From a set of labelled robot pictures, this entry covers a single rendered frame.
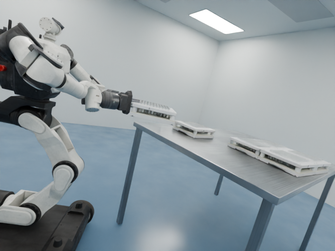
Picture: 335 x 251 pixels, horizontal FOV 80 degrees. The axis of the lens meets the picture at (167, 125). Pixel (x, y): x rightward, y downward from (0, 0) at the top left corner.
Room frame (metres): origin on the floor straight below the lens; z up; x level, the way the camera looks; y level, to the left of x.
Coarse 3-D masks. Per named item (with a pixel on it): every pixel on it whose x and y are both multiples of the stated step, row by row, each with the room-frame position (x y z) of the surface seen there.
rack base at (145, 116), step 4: (132, 112) 1.05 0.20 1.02; (136, 112) 1.06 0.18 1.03; (144, 112) 1.14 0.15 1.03; (136, 116) 1.05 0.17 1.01; (140, 116) 1.05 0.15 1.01; (144, 116) 1.06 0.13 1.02; (148, 116) 1.06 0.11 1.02; (152, 116) 1.06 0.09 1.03; (156, 116) 1.09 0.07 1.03; (168, 116) 1.23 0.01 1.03; (152, 120) 1.06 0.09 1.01; (156, 120) 1.07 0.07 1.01; (160, 120) 1.07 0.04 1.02; (164, 120) 1.07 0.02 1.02; (168, 120) 1.08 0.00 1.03; (172, 124) 1.08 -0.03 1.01
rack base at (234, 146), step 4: (228, 144) 1.44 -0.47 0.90; (232, 144) 1.41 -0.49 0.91; (236, 148) 1.40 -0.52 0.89; (240, 148) 1.36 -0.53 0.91; (244, 148) 1.37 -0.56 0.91; (244, 152) 1.34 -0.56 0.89; (248, 152) 1.30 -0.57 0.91; (252, 152) 1.30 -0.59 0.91; (252, 156) 1.28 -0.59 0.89; (256, 156) 1.25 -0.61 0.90
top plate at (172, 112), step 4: (132, 104) 1.05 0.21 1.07; (136, 104) 1.05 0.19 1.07; (140, 104) 1.07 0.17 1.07; (140, 108) 1.06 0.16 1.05; (144, 108) 1.06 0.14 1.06; (148, 108) 1.06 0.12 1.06; (152, 108) 1.06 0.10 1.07; (156, 108) 1.07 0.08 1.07; (160, 112) 1.07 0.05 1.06; (164, 112) 1.07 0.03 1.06; (168, 112) 1.07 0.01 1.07; (172, 112) 1.08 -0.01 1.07
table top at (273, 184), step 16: (144, 128) 1.41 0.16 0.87; (160, 128) 1.49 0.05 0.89; (176, 144) 1.15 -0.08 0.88; (192, 144) 1.23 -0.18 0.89; (208, 144) 1.34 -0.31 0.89; (224, 144) 1.47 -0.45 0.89; (208, 160) 0.97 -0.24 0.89; (224, 160) 1.04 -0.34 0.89; (240, 160) 1.12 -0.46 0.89; (256, 160) 1.21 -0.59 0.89; (224, 176) 0.89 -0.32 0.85; (240, 176) 0.85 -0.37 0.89; (256, 176) 0.90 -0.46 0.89; (272, 176) 0.96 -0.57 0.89; (288, 176) 1.03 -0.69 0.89; (304, 176) 1.11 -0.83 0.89; (320, 176) 1.19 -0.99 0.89; (256, 192) 0.78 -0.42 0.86; (272, 192) 0.75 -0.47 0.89; (288, 192) 0.79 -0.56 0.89
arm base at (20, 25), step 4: (20, 24) 0.86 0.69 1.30; (20, 28) 0.85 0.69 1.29; (24, 28) 0.85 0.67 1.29; (24, 32) 0.86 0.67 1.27; (28, 32) 0.86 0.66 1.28; (28, 36) 0.86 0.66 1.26; (32, 36) 0.87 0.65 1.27; (32, 40) 0.88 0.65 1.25; (36, 40) 0.90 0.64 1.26; (36, 44) 0.90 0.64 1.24; (0, 52) 0.82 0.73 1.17; (4, 56) 0.83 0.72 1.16; (8, 56) 0.85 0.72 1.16; (8, 60) 0.85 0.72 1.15; (12, 60) 0.86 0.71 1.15
